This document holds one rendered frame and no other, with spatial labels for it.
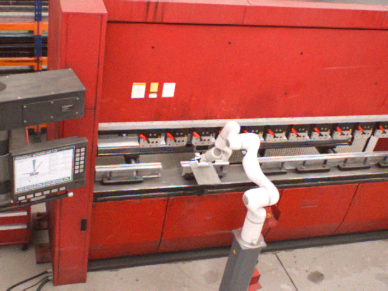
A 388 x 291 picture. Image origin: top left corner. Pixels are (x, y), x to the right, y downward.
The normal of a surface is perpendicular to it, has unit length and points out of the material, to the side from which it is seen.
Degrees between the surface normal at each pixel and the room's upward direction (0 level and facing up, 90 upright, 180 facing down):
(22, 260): 0
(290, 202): 90
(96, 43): 90
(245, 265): 90
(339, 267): 0
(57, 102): 90
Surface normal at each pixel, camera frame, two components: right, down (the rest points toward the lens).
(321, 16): 0.27, 0.59
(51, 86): 0.16, -0.80
